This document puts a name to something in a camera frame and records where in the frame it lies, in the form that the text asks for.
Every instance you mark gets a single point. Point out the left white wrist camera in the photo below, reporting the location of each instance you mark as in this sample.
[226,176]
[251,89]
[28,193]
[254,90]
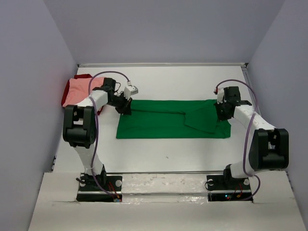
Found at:
[129,91]

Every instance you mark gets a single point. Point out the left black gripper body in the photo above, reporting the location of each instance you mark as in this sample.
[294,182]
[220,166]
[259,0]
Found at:
[120,103]

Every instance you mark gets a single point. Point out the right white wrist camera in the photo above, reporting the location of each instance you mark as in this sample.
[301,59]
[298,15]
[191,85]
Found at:
[219,92]

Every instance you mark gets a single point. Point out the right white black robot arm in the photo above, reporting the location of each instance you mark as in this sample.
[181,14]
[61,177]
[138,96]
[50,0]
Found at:
[266,148]

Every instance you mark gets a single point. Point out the pink folded t shirt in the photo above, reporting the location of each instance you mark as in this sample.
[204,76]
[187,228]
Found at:
[100,97]

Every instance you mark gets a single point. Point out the white foam front board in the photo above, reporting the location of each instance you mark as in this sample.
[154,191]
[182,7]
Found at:
[166,202]

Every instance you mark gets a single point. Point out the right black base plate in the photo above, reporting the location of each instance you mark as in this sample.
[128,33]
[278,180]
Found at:
[222,190]

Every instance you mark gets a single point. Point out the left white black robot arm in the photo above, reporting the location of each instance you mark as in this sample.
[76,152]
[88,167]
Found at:
[81,129]

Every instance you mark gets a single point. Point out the dark red folded t shirt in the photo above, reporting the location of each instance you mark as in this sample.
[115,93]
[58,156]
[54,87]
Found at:
[76,90]

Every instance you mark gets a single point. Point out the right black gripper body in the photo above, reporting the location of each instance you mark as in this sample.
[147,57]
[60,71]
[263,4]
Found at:
[221,109]

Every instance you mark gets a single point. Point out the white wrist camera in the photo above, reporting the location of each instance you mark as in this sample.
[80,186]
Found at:
[219,92]
[129,91]

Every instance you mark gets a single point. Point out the aluminium table frame rail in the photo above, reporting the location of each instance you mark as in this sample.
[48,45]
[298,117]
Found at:
[100,65]

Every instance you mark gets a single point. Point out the green t shirt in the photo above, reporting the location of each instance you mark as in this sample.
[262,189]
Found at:
[153,119]

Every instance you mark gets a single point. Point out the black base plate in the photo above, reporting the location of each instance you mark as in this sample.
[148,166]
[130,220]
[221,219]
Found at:
[222,190]
[89,191]

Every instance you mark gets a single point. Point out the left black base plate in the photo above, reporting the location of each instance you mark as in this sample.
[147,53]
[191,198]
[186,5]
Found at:
[89,191]

